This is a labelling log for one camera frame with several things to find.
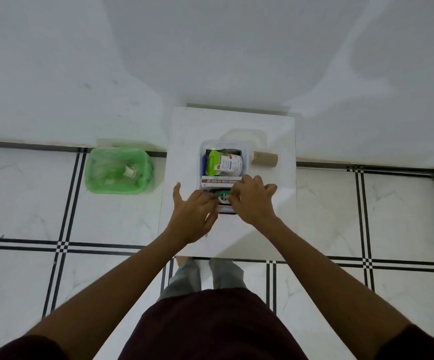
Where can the blue item in storage box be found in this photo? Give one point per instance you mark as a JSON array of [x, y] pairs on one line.
[[203, 165]]

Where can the person's left hand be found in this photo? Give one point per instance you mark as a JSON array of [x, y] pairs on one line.
[[190, 221]]

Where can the person's right forearm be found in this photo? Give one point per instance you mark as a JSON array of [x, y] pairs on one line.
[[337, 284]]

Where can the brown and white ointment carton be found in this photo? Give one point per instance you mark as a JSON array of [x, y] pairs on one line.
[[219, 181]]

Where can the dark green antiseptic bottle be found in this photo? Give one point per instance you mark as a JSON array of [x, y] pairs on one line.
[[224, 197]]

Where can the person's left forearm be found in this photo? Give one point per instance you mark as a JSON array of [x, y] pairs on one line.
[[104, 292]]

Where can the beige bandage roll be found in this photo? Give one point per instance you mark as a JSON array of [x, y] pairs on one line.
[[265, 159]]

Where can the person's right hand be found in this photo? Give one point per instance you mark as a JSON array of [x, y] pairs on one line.
[[253, 203]]

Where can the grey trousers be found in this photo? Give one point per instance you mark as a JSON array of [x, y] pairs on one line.
[[185, 279]]

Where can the small white bottle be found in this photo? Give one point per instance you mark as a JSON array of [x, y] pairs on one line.
[[130, 172]]

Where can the white bottle with green cap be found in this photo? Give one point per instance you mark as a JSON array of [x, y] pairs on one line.
[[225, 163]]

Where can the maroon shirt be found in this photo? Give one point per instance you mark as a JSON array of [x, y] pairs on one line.
[[213, 326]]

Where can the person's right little finger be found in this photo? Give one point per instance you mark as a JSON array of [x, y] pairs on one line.
[[271, 189]]

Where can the person's right thumb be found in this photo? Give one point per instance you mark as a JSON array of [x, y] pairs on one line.
[[233, 199]]

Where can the green waste bin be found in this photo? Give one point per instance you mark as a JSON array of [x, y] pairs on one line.
[[118, 171]]

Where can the person's right middle finger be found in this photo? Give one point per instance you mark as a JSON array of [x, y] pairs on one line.
[[247, 181]]

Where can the clear plastic storage box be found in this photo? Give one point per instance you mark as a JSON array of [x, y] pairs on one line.
[[245, 161]]

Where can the person's left thumb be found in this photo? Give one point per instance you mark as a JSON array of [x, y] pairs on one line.
[[177, 194]]

